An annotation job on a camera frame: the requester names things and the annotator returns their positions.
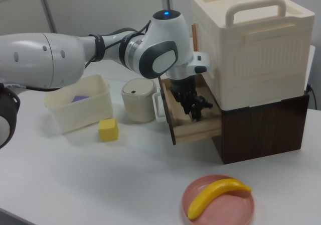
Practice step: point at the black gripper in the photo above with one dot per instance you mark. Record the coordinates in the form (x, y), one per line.
(183, 85)

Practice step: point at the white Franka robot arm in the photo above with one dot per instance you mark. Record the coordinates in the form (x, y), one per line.
(50, 59)

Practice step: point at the yellow toy banana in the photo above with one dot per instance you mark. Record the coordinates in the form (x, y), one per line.
(213, 195)

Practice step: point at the cream mini lidded trash can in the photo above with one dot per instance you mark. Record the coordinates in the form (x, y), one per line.
(138, 102)

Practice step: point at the dark wood cabinet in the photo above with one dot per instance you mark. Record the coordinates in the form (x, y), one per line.
(260, 132)

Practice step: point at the orange latch tab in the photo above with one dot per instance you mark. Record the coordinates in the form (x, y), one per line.
(193, 36)

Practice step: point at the cream plastic storage box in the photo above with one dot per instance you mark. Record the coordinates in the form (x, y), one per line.
(250, 49)

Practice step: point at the yellow foam cube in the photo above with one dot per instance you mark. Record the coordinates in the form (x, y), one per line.
(108, 130)

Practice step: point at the pink plate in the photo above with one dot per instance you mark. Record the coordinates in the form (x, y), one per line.
(225, 207)

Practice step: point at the cream plastic open bin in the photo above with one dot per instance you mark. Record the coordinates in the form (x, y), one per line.
(80, 107)

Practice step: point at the purple flat block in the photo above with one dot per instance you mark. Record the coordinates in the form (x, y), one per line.
(79, 98)

